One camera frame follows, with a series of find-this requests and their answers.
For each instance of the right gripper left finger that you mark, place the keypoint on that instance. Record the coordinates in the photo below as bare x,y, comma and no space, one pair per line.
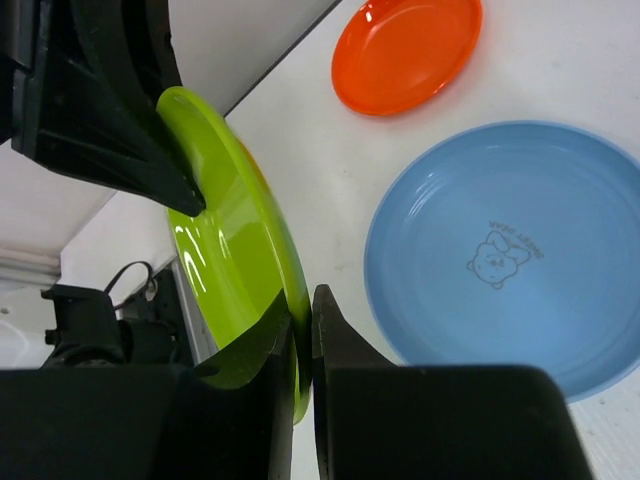
231,417

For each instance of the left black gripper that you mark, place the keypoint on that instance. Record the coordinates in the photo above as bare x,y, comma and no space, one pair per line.
80,83

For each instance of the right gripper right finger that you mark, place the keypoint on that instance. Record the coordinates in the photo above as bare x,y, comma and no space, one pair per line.
376,420

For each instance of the green plastic plate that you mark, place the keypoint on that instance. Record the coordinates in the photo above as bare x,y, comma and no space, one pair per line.
238,254

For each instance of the blue plastic plate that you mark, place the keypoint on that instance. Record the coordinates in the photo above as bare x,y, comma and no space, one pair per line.
513,243

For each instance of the orange plastic plate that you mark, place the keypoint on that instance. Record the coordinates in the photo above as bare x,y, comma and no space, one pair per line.
392,56

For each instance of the aluminium table rail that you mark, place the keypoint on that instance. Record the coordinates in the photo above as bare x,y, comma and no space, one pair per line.
199,336

